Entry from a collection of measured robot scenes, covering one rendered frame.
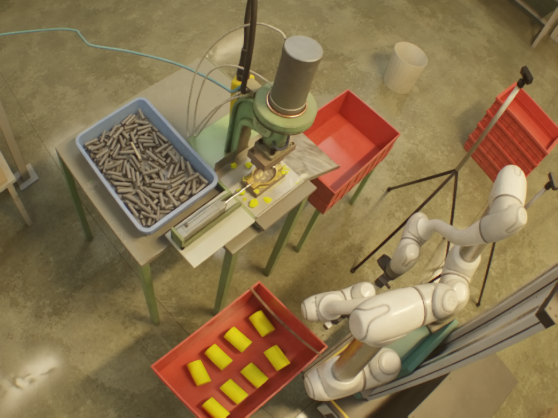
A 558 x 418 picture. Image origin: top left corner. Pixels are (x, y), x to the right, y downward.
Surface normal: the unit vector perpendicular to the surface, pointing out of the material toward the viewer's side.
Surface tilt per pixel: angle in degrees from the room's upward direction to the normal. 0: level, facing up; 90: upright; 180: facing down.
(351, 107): 90
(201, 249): 0
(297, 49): 0
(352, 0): 0
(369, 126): 90
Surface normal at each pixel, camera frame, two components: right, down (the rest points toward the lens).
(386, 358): 0.34, -0.49
